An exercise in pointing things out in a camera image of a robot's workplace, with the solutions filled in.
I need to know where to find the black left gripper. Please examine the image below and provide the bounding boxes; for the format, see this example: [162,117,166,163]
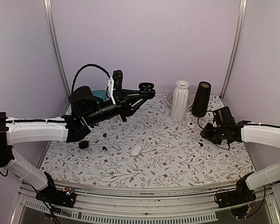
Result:
[84,89,148,126]

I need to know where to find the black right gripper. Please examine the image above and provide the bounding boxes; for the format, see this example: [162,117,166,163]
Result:
[201,122,226,145]

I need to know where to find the black earbud case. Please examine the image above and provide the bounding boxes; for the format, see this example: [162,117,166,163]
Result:
[78,140,89,149]
[139,82,155,99]

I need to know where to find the small white earbud case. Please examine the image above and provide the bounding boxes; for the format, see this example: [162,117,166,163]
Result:
[187,121,196,128]

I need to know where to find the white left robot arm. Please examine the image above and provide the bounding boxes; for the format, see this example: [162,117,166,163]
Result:
[0,83,155,203]

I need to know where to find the white oval charging case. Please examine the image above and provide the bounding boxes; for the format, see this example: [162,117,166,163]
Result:
[131,144,142,156]

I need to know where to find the black tall tumbler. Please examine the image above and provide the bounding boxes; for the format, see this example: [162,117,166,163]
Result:
[191,81,211,118]

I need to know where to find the white ribbed plate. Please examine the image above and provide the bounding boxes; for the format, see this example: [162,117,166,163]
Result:
[166,93,193,109]

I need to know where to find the white pleated vase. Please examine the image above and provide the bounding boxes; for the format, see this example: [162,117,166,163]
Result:
[171,80,189,122]

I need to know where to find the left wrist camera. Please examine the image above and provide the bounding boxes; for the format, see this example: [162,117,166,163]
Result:
[106,70,123,105]

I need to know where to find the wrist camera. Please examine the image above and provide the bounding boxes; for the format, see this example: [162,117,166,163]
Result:
[213,106,236,127]
[106,70,123,105]

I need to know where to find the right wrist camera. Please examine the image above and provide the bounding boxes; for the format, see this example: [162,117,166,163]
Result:
[213,106,236,127]

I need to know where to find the black right camera cable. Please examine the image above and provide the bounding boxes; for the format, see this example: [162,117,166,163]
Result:
[197,111,231,150]

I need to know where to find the black camera cable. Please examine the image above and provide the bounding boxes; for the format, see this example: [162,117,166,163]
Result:
[197,111,231,150]
[69,64,110,94]

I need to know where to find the black left camera cable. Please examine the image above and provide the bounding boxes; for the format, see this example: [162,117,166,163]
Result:
[69,64,110,94]

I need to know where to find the aluminium front rail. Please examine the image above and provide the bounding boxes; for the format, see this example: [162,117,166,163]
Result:
[11,181,280,224]

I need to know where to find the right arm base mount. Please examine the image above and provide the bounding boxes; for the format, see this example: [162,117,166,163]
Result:
[214,180,256,208]

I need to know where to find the aluminium corner post left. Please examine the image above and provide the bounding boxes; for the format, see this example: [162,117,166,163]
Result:
[43,0,72,96]

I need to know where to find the aluminium corner post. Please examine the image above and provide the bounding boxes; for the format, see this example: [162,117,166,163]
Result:
[43,0,72,96]
[220,0,248,101]

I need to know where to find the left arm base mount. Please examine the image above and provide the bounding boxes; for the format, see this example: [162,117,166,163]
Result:
[35,172,77,208]

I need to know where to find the aluminium corner post right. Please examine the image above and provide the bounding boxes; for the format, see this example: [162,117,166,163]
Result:
[220,0,248,101]

